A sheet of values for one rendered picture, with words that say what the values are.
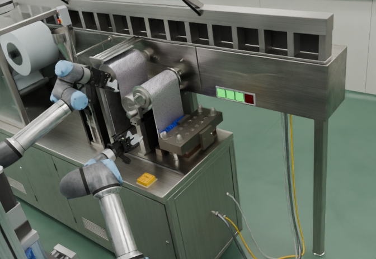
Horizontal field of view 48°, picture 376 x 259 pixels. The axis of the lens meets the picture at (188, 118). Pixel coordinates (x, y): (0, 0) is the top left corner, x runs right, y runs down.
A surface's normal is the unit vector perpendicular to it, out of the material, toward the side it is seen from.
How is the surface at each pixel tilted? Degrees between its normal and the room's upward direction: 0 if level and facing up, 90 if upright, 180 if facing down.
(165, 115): 90
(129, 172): 0
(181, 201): 90
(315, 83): 90
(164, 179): 0
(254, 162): 0
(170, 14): 90
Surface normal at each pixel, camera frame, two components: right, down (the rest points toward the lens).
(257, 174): -0.14, -0.86
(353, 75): -0.61, 0.47
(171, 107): 0.78, 0.21
